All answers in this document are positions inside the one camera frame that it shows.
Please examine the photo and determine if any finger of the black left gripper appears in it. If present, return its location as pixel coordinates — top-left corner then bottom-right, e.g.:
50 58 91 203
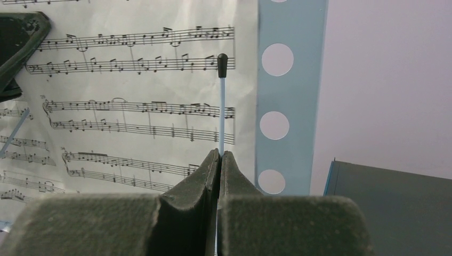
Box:
1 12 51 102

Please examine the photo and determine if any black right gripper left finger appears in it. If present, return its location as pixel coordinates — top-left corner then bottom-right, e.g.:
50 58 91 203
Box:
1 149 221 255

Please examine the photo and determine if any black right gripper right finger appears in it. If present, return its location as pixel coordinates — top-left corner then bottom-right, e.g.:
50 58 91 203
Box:
217 151 375 256

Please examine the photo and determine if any sheet music page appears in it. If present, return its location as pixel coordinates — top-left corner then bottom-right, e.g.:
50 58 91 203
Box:
1 96 69 222
1 1 258 193

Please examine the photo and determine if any light blue music stand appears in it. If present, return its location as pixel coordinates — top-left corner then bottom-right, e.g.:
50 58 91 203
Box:
65 1 327 195

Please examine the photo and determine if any dark green metal rack unit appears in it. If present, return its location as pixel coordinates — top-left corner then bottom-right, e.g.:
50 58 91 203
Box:
324 161 451 255

